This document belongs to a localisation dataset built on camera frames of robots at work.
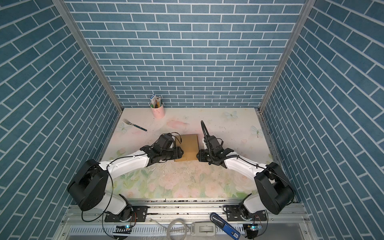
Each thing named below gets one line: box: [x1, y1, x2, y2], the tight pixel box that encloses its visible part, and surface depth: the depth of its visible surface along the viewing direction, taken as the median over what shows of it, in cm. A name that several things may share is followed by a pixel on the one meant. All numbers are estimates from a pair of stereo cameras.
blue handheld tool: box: [210, 212, 241, 240], surface depth 69 cm
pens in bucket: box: [150, 94, 163, 108], surface depth 105 cm
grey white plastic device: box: [190, 221, 216, 237], surface depth 69 cm
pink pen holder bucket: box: [150, 105, 166, 119], surface depth 113 cm
